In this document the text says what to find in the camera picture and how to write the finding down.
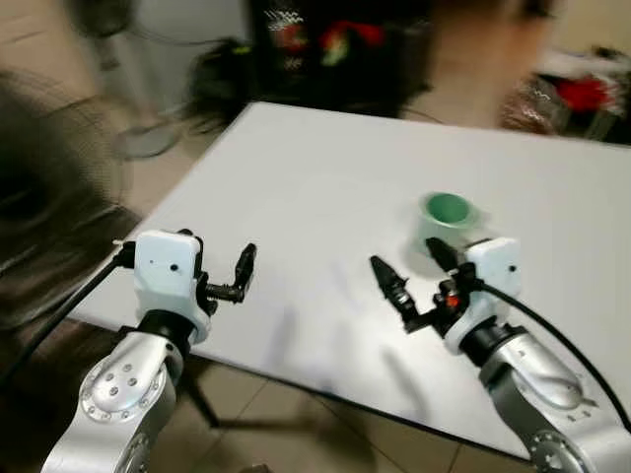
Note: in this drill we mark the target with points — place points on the black floor fan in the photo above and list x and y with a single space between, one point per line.
49 197

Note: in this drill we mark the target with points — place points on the red and yellow soft item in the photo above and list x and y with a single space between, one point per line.
360 34

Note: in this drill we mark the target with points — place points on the red garment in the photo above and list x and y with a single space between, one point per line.
584 94

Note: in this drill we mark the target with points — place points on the patterned shopping bag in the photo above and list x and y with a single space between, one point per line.
530 106

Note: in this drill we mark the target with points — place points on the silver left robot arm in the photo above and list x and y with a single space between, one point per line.
118 394

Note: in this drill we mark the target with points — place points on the black metal table leg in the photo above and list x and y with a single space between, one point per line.
202 399

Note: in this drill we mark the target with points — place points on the black shelf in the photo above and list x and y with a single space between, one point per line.
325 89

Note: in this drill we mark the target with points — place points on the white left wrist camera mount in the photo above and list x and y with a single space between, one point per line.
163 271

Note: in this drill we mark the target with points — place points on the black bag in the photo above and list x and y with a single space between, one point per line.
222 84

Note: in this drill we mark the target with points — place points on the grey standing fan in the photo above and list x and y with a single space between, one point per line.
148 140

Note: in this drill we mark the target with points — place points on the white rack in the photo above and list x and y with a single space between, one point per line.
582 61

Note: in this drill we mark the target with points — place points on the clear snack bag red print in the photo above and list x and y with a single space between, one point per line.
291 34

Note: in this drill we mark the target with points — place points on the green ceramic mug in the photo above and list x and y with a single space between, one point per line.
449 209

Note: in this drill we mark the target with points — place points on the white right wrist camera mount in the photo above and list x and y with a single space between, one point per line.
498 266

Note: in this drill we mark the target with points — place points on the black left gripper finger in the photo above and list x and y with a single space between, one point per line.
245 264
185 234

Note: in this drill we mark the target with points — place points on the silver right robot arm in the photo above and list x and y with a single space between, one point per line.
532 384

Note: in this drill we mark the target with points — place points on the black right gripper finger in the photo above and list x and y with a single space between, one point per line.
442 256
391 284

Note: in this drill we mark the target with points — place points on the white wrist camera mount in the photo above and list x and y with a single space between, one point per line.
163 271
498 266

